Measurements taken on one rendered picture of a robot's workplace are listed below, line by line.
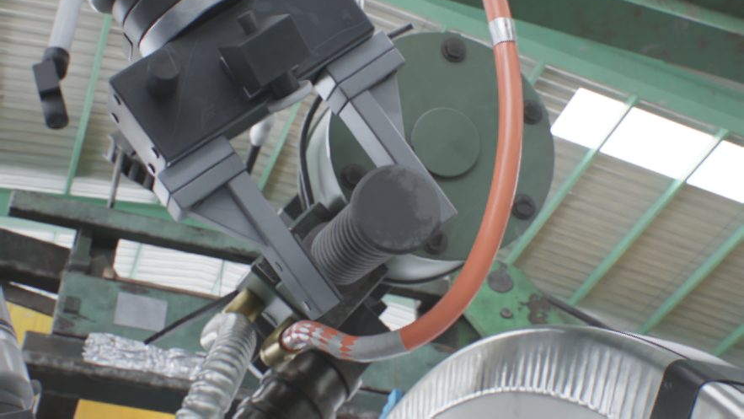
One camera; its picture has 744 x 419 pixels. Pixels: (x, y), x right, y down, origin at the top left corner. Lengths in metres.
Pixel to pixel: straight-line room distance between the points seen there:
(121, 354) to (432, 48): 1.03
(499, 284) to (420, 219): 1.38
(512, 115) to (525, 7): 3.20
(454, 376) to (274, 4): 0.39
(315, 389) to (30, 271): 1.05
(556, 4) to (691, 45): 0.52
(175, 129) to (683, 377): 0.28
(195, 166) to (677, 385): 0.26
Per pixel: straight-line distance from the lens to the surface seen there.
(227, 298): 0.76
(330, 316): 0.67
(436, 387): 0.90
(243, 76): 0.54
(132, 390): 1.64
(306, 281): 0.55
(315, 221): 0.68
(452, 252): 0.67
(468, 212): 0.68
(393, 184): 0.51
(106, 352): 1.64
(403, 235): 0.51
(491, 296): 1.88
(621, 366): 0.64
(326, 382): 0.79
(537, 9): 3.82
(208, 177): 0.55
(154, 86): 0.54
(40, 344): 1.64
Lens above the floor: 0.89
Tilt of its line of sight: 40 degrees up
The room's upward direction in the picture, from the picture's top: straight up
